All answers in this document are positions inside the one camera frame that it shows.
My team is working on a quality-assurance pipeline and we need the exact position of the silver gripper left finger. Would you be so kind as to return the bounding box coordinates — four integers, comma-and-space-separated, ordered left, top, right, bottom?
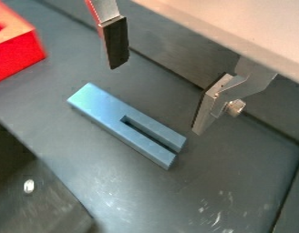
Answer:
84, 0, 130, 69

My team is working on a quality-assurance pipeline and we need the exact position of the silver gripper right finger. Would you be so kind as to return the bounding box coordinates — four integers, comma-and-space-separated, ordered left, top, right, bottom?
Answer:
193, 57, 278, 135

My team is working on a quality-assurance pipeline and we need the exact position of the blue double-square slotted block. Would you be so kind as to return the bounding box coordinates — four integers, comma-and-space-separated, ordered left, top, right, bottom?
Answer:
67, 83, 186, 170

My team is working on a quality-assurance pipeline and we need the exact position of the red shape-sorter board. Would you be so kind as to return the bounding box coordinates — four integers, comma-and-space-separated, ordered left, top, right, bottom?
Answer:
0, 0, 47, 81

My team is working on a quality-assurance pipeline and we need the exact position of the black curved holder stand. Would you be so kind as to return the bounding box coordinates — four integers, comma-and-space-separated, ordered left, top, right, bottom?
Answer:
0, 120, 94, 233

